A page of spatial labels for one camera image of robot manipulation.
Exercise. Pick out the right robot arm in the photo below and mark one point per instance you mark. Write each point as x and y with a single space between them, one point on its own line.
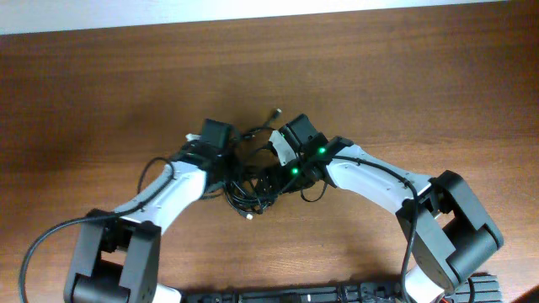
449 234

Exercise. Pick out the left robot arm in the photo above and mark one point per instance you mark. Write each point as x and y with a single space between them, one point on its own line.
116 258

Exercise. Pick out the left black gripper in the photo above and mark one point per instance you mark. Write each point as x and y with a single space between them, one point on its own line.
237 159

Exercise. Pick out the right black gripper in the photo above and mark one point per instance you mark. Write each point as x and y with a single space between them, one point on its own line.
279 182

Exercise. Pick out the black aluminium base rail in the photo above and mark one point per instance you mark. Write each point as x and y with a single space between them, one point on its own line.
481 289

